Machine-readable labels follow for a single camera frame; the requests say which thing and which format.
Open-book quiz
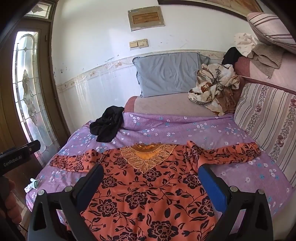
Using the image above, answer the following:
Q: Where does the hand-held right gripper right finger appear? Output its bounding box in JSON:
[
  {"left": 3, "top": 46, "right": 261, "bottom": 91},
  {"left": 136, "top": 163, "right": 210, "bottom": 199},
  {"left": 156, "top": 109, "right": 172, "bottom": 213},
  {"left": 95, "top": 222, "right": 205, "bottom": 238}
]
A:
[{"left": 198, "top": 165, "right": 274, "bottom": 241}]

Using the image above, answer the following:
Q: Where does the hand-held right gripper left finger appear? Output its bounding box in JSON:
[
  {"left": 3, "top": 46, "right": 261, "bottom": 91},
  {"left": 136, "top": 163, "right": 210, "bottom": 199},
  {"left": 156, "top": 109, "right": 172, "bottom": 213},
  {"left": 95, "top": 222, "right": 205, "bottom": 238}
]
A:
[{"left": 27, "top": 163, "right": 104, "bottom": 241}]

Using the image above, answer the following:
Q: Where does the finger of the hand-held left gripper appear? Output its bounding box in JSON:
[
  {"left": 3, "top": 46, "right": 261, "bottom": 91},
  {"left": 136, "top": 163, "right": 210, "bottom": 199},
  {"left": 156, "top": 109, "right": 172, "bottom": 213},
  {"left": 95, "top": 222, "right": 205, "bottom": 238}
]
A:
[{"left": 24, "top": 140, "right": 41, "bottom": 154}]

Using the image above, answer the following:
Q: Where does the orange black floral shirt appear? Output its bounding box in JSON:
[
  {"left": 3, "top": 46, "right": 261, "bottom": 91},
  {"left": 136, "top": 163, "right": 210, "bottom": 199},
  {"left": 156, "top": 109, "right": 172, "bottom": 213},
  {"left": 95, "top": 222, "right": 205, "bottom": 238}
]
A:
[{"left": 50, "top": 140, "right": 262, "bottom": 241}]

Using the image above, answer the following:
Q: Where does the person's left hand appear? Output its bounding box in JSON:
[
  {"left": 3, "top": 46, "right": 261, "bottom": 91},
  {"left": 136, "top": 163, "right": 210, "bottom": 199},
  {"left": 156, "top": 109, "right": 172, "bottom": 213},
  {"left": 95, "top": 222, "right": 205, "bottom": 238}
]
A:
[{"left": 0, "top": 178, "right": 17, "bottom": 218}]

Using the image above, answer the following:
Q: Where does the small white green object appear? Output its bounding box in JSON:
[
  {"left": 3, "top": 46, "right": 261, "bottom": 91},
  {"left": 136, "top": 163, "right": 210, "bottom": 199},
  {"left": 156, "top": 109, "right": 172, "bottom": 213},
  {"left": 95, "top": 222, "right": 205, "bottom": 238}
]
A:
[{"left": 24, "top": 178, "right": 39, "bottom": 193}]

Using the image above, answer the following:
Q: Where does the wooden stained glass door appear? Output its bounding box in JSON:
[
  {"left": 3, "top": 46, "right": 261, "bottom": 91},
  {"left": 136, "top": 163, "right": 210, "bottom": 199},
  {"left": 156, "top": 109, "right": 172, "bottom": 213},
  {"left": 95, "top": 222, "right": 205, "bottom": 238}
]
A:
[{"left": 0, "top": 19, "right": 70, "bottom": 167}]

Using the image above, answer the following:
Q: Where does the purple floral bedsheet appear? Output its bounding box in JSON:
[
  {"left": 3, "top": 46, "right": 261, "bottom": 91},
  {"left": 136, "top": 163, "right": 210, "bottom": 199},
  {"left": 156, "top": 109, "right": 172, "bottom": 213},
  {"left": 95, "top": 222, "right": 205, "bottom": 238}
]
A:
[{"left": 25, "top": 111, "right": 293, "bottom": 241}]

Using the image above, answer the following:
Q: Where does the black garment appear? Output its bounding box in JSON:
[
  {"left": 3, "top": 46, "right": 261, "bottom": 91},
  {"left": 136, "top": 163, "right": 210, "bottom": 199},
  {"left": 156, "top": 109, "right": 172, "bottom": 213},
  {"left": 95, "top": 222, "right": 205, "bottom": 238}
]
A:
[{"left": 89, "top": 105, "right": 125, "bottom": 143}]

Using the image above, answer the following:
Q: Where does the striped floral cushion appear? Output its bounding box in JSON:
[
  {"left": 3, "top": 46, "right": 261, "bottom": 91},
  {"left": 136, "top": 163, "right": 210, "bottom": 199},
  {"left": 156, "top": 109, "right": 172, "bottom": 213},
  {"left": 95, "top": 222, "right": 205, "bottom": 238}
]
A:
[{"left": 233, "top": 82, "right": 296, "bottom": 180}]

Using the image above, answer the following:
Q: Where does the cream brown floral cloth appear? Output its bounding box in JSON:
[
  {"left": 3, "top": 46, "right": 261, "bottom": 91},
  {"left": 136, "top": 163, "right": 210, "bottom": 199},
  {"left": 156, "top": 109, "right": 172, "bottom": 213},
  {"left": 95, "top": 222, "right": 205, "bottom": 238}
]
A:
[{"left": 187, "top": 63, "right": 241, "bottom": 116}]

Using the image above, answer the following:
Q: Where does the grey pillow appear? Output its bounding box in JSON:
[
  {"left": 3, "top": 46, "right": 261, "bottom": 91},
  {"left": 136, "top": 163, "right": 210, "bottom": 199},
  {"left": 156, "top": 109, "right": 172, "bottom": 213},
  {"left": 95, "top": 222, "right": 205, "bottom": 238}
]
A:
[{"left": 132, "top": 52, "right": 211, "bottom": 98}]

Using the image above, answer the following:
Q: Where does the pink folded mattress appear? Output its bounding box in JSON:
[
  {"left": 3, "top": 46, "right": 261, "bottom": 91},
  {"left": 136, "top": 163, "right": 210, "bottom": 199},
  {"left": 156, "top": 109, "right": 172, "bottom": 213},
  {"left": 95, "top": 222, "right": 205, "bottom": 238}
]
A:
[{"left": 235, "top": 54, "right": 296, "bottom": 95}]

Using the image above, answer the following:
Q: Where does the black cloth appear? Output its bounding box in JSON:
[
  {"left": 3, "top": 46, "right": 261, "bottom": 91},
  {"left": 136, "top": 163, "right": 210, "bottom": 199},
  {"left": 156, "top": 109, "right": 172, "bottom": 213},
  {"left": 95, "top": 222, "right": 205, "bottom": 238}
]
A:
[{"left": 221, "top": 47, "right": 243, "bottom": 65}]

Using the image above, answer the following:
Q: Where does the stained glass transom window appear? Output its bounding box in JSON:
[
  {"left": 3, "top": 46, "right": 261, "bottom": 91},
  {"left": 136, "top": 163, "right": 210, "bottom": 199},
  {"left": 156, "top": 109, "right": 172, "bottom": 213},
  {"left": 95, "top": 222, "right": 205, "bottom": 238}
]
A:
[{"left": 23, "top": 1, "right": 55, "bottom": 21}]

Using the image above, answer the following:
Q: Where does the brown towel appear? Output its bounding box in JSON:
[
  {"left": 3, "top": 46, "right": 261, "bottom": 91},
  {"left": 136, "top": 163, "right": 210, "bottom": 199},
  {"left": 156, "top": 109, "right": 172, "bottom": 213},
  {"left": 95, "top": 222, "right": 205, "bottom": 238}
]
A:
[{"left": 247, "top": 44, "right": 285, "bottom": 79}]

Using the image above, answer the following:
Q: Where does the white floral cloth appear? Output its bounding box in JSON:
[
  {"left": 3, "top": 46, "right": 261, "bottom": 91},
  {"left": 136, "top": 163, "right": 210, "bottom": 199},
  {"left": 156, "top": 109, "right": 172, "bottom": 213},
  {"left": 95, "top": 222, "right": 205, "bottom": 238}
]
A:
[{"left": 233, "top": 32, "right": 258, "bottom": 57}]

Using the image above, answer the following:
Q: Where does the pink striped pillow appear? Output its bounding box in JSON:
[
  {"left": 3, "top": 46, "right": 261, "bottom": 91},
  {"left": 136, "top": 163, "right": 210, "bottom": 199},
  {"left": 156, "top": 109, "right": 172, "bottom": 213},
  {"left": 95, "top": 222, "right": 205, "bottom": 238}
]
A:
[{"left": 246, "top": 12, "right": 296, "bottom": 55}]

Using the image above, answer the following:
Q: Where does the beige wall switch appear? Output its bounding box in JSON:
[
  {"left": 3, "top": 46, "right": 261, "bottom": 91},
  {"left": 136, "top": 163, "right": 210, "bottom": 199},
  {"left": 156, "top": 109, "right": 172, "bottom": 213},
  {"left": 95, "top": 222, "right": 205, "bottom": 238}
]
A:
[{"left": 129, "top": 39, "right": 148, "bottom": 50}]

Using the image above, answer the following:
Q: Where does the framed wall plaque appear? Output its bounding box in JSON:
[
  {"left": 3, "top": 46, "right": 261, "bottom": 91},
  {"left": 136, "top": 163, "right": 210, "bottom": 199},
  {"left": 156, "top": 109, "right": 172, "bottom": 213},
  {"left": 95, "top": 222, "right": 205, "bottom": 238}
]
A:
[{"left": 128, "top": 6, "right": 166, "bottom": 32}]

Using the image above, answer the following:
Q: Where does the large wall picture frame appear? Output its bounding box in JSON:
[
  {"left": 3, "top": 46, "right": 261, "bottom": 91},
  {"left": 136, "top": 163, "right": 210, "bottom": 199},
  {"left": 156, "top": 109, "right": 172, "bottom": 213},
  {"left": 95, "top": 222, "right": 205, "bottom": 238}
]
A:
[{"left": 157, "top": 0, "right": 264, "bottom": 18}]

